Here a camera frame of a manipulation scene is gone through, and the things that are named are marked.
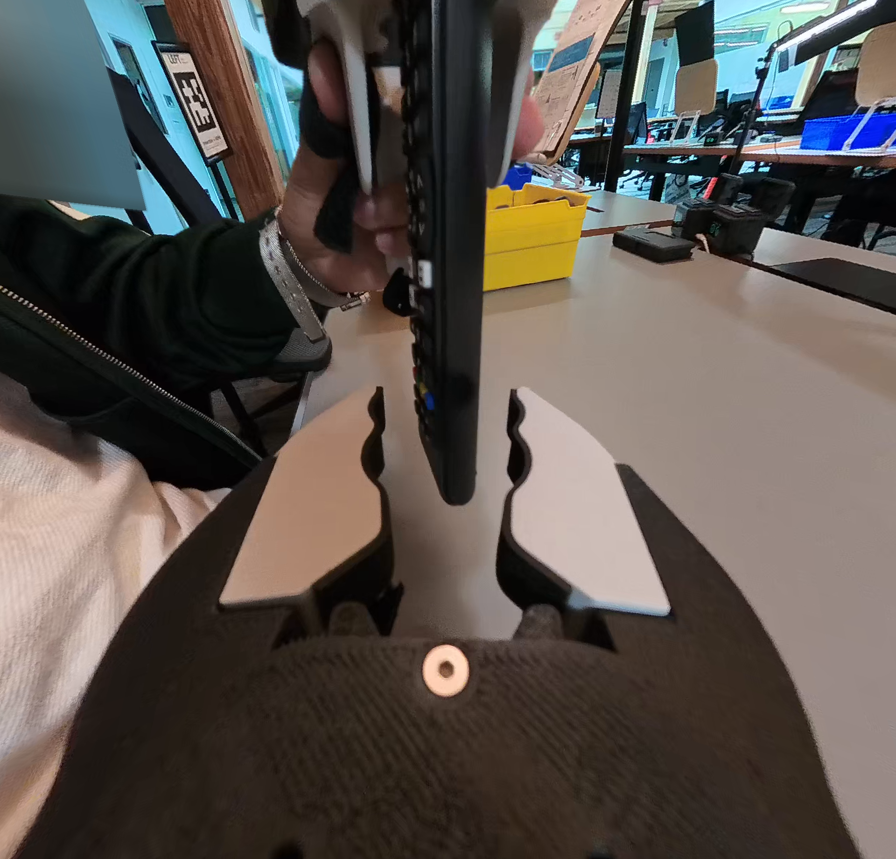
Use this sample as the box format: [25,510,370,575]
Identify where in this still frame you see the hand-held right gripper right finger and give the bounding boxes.
[497,387,672,618]

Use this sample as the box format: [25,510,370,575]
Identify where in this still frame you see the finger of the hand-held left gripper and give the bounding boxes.
[290,0,421,196]
[485,0,565,184]

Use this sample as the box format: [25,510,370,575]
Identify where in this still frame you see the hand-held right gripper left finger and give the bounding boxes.
[219,386,403,615]

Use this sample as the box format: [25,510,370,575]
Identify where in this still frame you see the yellow plastic bin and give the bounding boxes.
[483,183,592,293]

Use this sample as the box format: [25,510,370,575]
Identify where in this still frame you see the person's left forearm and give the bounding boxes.
[42,215,298,412]

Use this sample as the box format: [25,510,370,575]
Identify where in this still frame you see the person's left hand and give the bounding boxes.
[282,38,548,294]

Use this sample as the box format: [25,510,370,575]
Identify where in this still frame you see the wooden pillar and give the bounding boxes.
[150,0,284,223]

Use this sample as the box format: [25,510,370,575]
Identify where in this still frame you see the framed marker poster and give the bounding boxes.
[105,68,239,233]
[153,43,233,167]

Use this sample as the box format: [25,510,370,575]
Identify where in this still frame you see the black pole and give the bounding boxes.
[605,0,655,191]

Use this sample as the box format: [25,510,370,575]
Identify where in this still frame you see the white board stand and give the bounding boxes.
[525,159,585,191]

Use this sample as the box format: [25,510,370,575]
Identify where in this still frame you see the black office chair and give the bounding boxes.
[217,330,333,454]

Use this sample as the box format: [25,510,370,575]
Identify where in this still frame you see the black screen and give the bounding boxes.
[675,1,716,69]

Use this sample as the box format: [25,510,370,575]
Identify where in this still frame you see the small wooden board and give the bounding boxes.
[673,59,721,142]

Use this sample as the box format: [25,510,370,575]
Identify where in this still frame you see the silver mesh watch band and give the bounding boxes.
[259,208,368,342]

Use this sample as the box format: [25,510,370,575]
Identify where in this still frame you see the flat black device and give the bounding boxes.
[612,227,695,263]

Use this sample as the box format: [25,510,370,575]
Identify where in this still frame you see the black battery charger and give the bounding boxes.
[672,199,716,240]
[707,204,767,258]

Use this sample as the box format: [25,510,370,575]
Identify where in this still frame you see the cream trousers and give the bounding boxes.
[0,376,232,859]

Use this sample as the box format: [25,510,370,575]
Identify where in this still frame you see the dark green jacket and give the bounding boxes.
[0,197,298,489]

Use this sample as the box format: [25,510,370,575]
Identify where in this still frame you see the black desk lamp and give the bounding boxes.
[728,0,896,188]

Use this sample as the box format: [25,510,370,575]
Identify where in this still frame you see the black desk mat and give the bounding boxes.
[770,257,896,314]

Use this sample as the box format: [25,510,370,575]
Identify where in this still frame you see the large wooden board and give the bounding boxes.
[857,22,896,153]

